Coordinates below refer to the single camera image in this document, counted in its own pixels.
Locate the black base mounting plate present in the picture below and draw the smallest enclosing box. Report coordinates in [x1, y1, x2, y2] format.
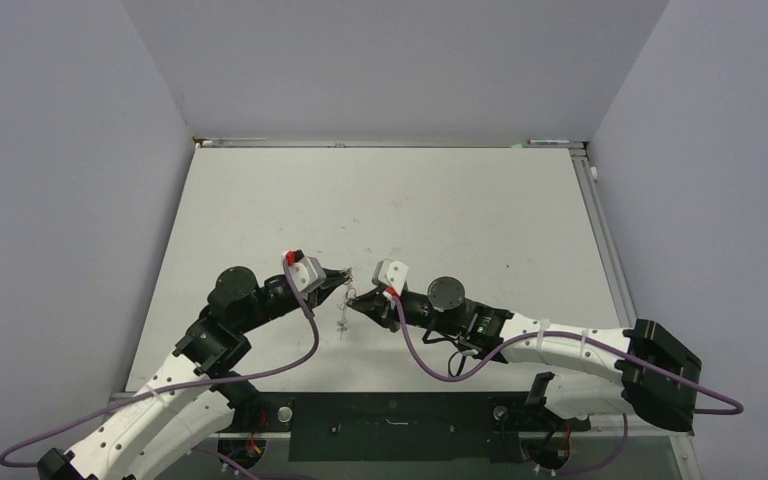
[216, 391, 591, 468]

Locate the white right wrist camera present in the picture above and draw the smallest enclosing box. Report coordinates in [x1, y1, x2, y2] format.
[372, 259, 409, 295]

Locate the aluminium frame rail back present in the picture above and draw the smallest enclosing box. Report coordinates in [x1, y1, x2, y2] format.
[194, 138, 587, 150]

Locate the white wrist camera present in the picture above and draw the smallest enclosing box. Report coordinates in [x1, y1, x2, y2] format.
[372, 259, 409, 295]
[284, 250, 327, 294]

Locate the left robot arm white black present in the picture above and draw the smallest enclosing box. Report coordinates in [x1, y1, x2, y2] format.
[36, 251, 351, 479]

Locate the aluminium frame rail right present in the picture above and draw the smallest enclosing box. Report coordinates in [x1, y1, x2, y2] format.
[570, 148, 638, 328]

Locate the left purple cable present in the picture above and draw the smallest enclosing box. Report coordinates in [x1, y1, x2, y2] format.
[0, 254, 321, 480]

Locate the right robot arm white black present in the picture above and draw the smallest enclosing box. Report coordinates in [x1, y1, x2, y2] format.
[347, 276, 702, 432]

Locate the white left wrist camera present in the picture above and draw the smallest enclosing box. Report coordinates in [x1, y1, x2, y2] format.
[284, 250, 327, 294]

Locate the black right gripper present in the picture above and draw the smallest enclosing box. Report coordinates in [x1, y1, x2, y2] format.
[354, 284, 462, 335]

